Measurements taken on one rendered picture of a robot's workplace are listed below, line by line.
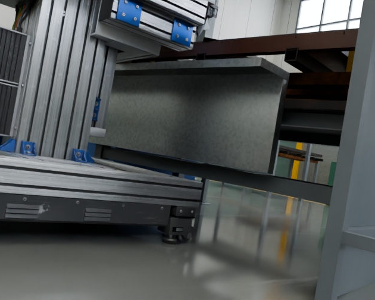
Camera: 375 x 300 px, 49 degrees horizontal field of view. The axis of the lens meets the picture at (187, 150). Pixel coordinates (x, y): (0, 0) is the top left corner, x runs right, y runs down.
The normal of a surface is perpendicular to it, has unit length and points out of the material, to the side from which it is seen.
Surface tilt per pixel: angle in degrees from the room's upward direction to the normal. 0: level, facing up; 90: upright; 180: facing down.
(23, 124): 90
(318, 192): 90
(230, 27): 90
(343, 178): 90
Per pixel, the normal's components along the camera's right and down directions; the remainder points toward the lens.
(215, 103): -0.66, -0.12
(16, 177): 0.61, 0.09
